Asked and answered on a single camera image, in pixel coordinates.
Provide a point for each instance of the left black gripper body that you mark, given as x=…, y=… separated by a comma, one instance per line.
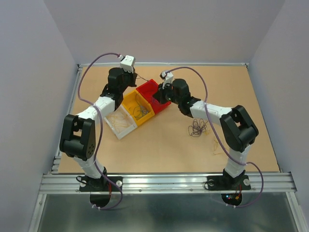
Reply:
x=129, y=80

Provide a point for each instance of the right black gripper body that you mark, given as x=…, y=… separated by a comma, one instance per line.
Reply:
x=165, y=94

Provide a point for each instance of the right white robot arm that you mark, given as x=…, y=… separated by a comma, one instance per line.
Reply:
x=238, y=128

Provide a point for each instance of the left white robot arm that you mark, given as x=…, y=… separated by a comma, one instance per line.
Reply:
x=78, y=136

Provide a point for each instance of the red plastic bin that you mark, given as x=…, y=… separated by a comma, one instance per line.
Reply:
x=147, y=90

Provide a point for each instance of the yellow plastic bin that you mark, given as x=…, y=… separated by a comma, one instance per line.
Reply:
x=138, y=107

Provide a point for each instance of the white plastic bin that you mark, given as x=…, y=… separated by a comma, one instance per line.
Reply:
x=121, y=122

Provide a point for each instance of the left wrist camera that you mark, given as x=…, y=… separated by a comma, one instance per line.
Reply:
x=127, y=63

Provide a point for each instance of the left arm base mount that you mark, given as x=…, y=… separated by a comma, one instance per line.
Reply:
x=101, y=190

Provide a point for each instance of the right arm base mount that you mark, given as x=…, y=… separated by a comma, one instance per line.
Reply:
x=233, y=185

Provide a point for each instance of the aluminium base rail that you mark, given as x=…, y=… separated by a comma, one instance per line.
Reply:
x=161, y=183

